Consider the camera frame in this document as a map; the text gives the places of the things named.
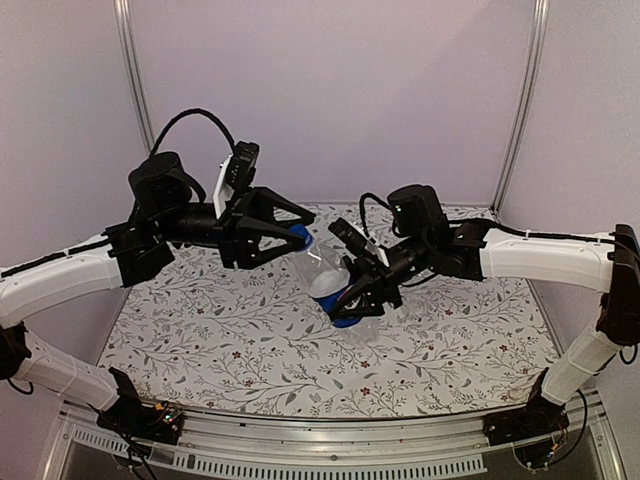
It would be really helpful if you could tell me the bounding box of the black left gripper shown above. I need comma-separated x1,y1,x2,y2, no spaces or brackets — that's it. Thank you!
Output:
157,185,314,268

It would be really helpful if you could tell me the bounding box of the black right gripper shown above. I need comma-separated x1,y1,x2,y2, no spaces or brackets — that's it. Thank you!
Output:
316,231,432,318

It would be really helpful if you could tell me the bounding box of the clear Pepsi plastic bottle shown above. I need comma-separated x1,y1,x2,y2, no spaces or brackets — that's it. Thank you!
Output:
293,235,380,349

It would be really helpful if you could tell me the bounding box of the blue bottle cap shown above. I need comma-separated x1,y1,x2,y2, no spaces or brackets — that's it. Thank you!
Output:
289,224,314,251

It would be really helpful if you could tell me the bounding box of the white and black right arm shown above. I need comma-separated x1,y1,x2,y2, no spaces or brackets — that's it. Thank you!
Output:
329,184,639,436

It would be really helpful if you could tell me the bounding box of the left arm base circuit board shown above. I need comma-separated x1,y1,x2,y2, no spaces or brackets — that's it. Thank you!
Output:
97,367,185,446

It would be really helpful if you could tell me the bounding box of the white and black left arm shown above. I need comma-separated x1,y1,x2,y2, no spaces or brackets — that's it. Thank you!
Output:
1,142,315,434

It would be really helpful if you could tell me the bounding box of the floral patterned table mat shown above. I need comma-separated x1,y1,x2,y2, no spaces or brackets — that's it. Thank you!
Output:
97,201,559,419

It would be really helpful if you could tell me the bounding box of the left wrist camera on white mount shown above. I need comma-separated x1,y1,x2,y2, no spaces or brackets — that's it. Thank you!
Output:
212,141,260,218

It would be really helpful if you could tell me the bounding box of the wrist camera on white mount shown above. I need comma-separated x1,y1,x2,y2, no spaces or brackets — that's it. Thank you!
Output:
328,218,389,266
212,141,260,218

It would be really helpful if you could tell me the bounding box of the right wrist camera on white mount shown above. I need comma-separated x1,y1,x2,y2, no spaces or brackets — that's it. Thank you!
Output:
328,218,389,266

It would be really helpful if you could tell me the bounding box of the black braided right camera cable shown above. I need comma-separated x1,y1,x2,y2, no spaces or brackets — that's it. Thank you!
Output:
358,191,396,241

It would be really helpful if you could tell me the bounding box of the aluminium front frame rail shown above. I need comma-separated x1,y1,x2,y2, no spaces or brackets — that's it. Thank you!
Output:
43,389,631,479

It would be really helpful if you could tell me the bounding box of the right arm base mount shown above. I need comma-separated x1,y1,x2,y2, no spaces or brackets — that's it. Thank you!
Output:
482,368,569,470

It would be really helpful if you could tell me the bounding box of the aluminium corner post left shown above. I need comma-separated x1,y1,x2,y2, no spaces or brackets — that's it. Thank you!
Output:
113,0,154,152

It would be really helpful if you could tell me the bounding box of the aluminium corner post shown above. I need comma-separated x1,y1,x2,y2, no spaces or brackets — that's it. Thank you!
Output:
113,0,154,152
491,0,550,216

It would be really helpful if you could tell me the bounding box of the aluminium corner post right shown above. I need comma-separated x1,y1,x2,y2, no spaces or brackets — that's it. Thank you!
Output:
491,0,550,216

